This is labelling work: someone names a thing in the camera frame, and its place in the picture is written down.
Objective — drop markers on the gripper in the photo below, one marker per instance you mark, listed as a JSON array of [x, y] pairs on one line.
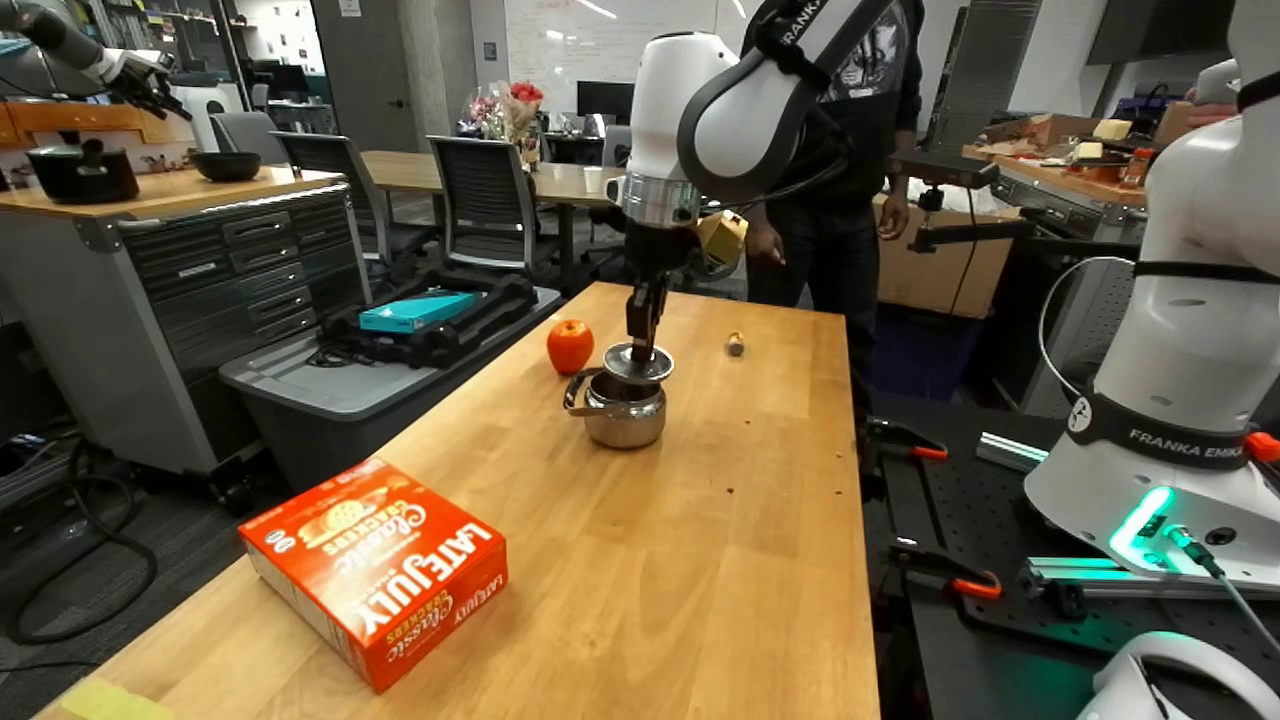
[[660, 248]]

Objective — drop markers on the silver kettle lid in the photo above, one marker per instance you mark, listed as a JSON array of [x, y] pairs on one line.
[[625, 366]]

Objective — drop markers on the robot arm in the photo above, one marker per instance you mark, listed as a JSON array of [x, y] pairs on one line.
[[1190, 330]]

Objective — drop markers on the dark robot arm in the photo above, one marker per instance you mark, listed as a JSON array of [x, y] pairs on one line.
[[70, 50]]

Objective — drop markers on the silver kettle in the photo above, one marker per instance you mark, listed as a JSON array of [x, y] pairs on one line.
[[625, 415]]

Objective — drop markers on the orange fruit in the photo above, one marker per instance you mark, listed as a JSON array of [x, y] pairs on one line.
[[570, 347]]

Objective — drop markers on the small brown cork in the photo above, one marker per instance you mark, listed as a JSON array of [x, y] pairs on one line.
[[735, 345]]

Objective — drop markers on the white cup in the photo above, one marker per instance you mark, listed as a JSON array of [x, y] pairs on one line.
[[593, 180]]

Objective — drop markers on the wooden meeting table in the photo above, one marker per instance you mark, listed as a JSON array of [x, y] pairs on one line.
[[560, 182]]

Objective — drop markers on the row of office chairs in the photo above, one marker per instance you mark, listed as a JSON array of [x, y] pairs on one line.
[[485, 200]]

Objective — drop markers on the person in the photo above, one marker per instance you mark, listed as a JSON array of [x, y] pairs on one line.
[[850, 240]]

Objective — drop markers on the monitor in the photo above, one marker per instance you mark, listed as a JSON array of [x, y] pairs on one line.
[[605, 100]]

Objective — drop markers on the teal box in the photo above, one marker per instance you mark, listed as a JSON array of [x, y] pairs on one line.
[[418, 311]]

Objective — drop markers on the flower bouquet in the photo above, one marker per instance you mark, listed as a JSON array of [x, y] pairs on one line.
[[512, 115]]

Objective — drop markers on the whiteboard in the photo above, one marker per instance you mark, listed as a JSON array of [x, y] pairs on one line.
[[570, 50]]

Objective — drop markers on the blue bin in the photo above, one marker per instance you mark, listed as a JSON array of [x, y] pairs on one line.
[[925, 355]]

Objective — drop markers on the grey storage bin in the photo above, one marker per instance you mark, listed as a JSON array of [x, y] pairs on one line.
[[320, 410]]

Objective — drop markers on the grey door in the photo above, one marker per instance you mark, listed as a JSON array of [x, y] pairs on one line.
[[365, 75]]

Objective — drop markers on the orange cracker box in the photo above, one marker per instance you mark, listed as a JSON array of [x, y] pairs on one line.
[[375, 575]]

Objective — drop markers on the cardboard box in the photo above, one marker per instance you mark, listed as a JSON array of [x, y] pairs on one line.
[[1045, 128]]

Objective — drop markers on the wooden workbench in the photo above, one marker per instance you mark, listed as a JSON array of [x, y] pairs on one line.
[[1075, 185]]

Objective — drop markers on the black bowl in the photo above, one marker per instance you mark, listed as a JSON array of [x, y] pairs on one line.
[[226, 166]]

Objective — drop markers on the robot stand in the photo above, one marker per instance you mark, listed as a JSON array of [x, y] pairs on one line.
[[960, 650]]

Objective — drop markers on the grey tool cabinet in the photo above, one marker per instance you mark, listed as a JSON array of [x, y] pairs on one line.
[[170, 300]]

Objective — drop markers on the black teapot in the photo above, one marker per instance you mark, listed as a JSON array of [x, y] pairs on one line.
[[85, 175]]

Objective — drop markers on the yellow tape piece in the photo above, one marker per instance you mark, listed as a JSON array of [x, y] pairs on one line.
[[110, 702]]

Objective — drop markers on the camera on mount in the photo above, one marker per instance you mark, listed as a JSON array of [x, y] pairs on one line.
[[945, 170]]

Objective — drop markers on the aluminium rail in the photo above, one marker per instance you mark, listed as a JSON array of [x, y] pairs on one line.
[[1010, 451], [1070, 575]]

